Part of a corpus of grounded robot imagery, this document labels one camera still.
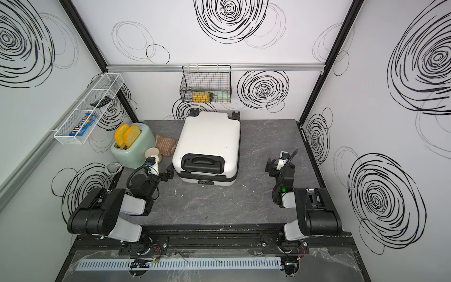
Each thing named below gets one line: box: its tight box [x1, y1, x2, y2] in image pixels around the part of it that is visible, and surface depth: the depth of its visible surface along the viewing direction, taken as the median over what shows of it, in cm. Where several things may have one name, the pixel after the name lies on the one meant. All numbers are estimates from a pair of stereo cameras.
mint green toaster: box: [110, 122, 156, 169], surface depth 93 cm
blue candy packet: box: [69, 112, 98, 137], surface depth 72 cm
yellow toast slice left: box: [114, 123, 130, 147], surface depth 88 cm
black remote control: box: [89, 95, 113, 109], surface depth 82 cm
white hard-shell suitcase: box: [172, 108, 242, 186], surface depth 86 cm
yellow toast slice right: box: [124, 125, 141, 149], surface depth 88 cm
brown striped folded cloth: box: [155, 133, 178, 157], surface depth 108 cm
